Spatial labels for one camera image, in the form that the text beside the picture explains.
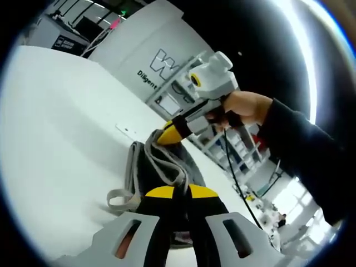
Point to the person's right hand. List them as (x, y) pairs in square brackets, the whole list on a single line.
[(247, 108)]

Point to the black monitor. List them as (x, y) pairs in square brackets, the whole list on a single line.
[(86, 23)]

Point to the pink tag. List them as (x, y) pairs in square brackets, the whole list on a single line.
[(114, 25)]

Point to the person's left hand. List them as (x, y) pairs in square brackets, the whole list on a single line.
[(123, 246)]

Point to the yellow and white tools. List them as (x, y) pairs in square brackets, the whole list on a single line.
[(250, 198)]

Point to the grey cabinet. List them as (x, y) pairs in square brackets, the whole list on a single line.
[(55, 36)]

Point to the grey towel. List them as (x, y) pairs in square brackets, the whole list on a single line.
[(155, 167)]

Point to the teal panel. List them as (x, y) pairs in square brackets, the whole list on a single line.
[(263, 191)]

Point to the ceiling light strip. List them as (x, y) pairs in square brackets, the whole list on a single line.
[(307, 75)]

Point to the grey metal shelf unit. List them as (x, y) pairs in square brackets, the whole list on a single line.
[(214, 144)]

